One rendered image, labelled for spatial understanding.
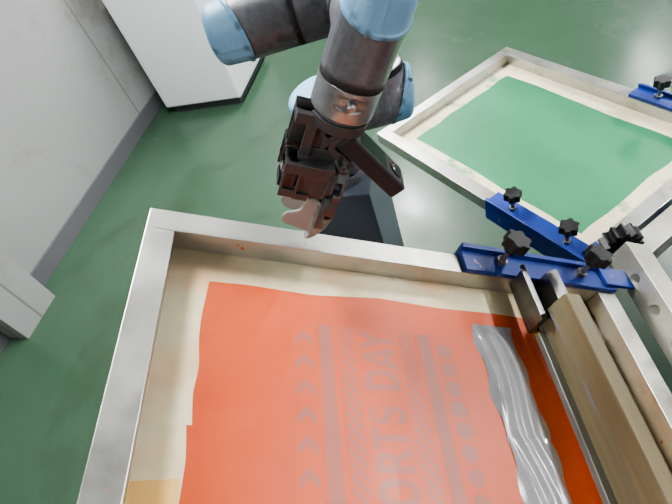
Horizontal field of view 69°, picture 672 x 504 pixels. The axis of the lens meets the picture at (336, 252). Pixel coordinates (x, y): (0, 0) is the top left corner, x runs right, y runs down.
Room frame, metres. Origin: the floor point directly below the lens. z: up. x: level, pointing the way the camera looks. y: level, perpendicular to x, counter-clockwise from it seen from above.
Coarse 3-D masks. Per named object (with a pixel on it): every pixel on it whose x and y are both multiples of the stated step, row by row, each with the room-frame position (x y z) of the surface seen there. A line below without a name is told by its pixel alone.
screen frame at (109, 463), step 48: (144, 240) 0.52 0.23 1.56; (192, 240) 0.53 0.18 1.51; (240, 240) 0.52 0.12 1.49; (288, 240) 0.52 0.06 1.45; (336, 240) 0.52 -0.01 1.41; (144, 288) 0.44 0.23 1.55; (480, 288) 0.45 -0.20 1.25; (576, 288) 0.42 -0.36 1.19; (144, 336) 0.37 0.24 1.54; (624, 336) 0.32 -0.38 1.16; (144, 384) 0.32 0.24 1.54; (96, 432) 0.27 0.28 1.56; (96, 480) 0.22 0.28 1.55
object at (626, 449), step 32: (576, 320) 0.31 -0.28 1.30; (576, 352) 0.28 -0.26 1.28; (608, 352) 0.26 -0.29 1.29; (576, 384) 0.24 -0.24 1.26; (608, 384) 0.21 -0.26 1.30; (608, 416) 0.18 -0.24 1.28; (640, 416) 0.17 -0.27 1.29; (608, 448) 0.16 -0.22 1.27; (640, 448) 0.13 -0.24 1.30; (608, 480) 0.13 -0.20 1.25; (640, 480) 0.11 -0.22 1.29
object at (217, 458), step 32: (192, 448) 0.26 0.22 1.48; (224, 448) 0.25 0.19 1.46; (256, 448) 0.25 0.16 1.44; (288, 448) 0.24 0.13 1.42; (480, 448) 0.20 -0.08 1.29; (576, 448) 0.18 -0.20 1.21; (192, 480) 0.23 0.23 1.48; (224, 480) 0.22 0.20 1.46; (256, 480) 0.21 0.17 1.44; (288, 480) 0.21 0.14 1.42; (512, 480) 0.16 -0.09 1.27; (576, 480) 0.15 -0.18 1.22
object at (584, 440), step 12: (540, 336) 0.33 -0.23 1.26; (540, 348) 0.31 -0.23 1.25; (552, 360) 0.29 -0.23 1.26; (552, 372) 0.27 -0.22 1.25; (564, 384) 0.25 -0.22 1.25; (564, 396) 0.24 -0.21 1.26; (576, 408) 0.22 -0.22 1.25; (576, 420) 0.20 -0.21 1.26; (576, 432) 0.19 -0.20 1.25; (588, 444) 0.17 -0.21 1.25; (588, 456) 0.16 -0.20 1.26; (600, 468) 0.14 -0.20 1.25; (600, 480) 0.13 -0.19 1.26; (600, 492) 0.12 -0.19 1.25; (612, 492) 0.11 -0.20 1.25
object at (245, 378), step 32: (224, 288) 0.47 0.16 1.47; (256, 288) 0.47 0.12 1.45; (224, 320) 0.42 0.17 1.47; (256, 320) 0.41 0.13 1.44; (288, 320) 0.41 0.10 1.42; (320, 320) 0.41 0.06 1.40; (352, 320) 0.41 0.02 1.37; (384, 320) 0.40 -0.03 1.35; (416, 320) 0.40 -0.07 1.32; (448, 320) 0.40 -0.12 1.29; (480, 320) 0.39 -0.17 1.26; (512, 320) 0.39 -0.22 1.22; (224, 352) 0.37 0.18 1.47; (256, 352) 0.37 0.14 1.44; (288, 352) 0.36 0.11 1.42; (224, 384) 0.33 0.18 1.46; (256, 384) 0.32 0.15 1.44; (288, 384) 0.32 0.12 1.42; (480, 384) 0.29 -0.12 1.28; (544, 384) 0.28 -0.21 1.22; (192, 416) 0.29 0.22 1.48; (224, 416) 0.29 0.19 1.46; (256, 416) 0.28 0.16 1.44; (288, 416) 0.28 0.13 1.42; (480, 416) 0.24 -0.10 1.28; (544, 416) 0.23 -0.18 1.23
